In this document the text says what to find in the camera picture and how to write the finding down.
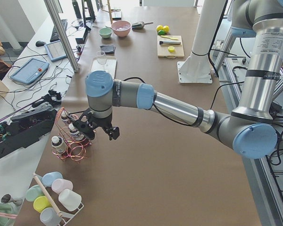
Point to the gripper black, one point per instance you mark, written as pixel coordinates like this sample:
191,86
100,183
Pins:
103,122

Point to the tea bottle white cap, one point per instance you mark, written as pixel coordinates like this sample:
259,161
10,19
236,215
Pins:
75,133

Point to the copper wire bottle basket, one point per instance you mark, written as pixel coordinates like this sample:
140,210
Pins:
71,149

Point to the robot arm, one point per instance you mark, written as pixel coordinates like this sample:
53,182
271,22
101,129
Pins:
247,130

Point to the pink cup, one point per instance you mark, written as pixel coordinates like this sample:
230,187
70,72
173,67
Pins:
58,185

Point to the cream serving tray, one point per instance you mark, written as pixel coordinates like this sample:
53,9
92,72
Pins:
110,66

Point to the blue cup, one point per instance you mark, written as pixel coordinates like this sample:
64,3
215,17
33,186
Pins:
48,178

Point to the white cup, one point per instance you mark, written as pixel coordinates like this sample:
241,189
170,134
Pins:
70,199

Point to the wine glass on tray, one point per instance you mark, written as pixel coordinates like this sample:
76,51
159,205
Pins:
101,58

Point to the grey folded cloth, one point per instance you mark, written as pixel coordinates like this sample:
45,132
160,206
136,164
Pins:
108,49

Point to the green cup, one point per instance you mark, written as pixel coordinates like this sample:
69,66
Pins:
33,192

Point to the yellow cup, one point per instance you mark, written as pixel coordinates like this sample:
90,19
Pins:
40,203

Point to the blue teach pendant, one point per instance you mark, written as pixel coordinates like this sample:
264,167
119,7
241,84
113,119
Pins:
55,51
30,71

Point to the grey cup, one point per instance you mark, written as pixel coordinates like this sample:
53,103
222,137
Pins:
49,217

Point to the green bowl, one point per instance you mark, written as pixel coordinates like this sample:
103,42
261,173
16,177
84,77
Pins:
105,32

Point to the wooden cutting board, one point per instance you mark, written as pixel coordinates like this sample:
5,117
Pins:
162,50

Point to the pink bowl with ice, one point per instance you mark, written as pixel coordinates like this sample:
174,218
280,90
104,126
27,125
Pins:
121,28

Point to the steel muddler black tip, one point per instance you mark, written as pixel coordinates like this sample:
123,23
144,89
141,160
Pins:
169,42

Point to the lemon half slice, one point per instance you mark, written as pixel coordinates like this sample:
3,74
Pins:
171,49

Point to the black computer mouse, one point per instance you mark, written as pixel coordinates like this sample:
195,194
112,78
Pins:
40,43

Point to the metal ice scoop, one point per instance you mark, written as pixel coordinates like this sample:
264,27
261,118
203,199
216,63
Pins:
140,25

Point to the steel jigger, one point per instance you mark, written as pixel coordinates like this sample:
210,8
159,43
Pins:
7,198

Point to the yellow lemon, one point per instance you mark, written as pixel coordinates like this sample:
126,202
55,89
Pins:
161,32
159,28

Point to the black monitor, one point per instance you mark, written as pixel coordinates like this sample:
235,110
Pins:
88,14

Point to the lime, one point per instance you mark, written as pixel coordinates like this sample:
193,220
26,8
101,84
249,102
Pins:
166,28

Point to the white wire cup rack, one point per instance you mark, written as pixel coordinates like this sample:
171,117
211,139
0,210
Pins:
66,215

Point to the aluminium frame post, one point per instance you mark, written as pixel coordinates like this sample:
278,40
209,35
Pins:
54,14

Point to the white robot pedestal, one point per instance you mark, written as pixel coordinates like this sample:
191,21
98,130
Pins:
196,68

